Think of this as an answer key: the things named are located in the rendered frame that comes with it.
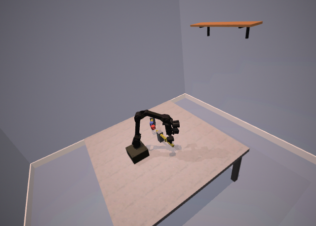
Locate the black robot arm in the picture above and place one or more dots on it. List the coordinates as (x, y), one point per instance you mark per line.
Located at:
(165, 118)

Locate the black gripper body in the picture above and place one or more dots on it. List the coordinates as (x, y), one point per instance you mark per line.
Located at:
(170, 138)

